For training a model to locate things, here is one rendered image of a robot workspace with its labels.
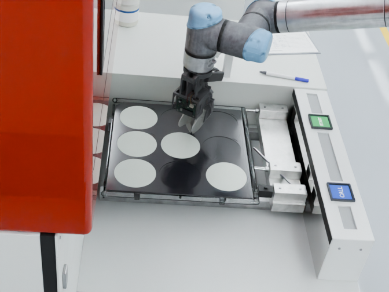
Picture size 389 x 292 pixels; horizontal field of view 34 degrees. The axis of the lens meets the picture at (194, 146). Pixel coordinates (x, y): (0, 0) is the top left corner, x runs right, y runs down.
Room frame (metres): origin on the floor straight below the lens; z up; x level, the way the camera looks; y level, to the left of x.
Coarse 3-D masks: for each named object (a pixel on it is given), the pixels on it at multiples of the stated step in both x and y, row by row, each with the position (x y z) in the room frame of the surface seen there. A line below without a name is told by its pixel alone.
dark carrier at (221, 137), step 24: (168, 120) 1.33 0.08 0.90; (216, 120) 1.36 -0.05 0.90; (240, 120) 1.37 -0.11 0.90; (216, 144) 1.25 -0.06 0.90; (240, 144) 1.27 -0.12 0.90; (168, 168) 1.14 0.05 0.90; (192, 168) 1.15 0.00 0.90; (144, 192) 1.04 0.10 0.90; (168, 192) 1.05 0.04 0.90; (192, 192) 1.06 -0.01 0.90; (216, 192) 1.08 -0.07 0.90; (240, 192) 1.09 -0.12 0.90
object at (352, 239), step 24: (312, 96) 1.45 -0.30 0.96; (312, 144) 1.23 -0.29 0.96; (336, 144) 1.25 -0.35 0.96; (336, 168) 1.16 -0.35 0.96; (336, 216) 0.99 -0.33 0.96; (360, 216) 1.00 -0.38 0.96; (336, 240) 0.93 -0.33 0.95; (360, 240) 0.93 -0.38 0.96; (336, 264) 0.93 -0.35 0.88; (360, 264) 0.93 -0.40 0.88
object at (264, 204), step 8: (112, 200) 1.08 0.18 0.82; (120, 200) 1.08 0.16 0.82; (128, 200) 1.08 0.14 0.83; (136, 200) 1.08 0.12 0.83; (144, 200) 1.09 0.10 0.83; (152, 200) 1.09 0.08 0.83; (160, 200) 1.09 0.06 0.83; (168, 200) 1.09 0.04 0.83; (264, 200) 1.12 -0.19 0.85; (240, 208) 1.11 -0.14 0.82; (248, 208) 1.12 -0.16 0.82; (256, 208) 1.12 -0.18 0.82; (264, 208) 1.12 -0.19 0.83
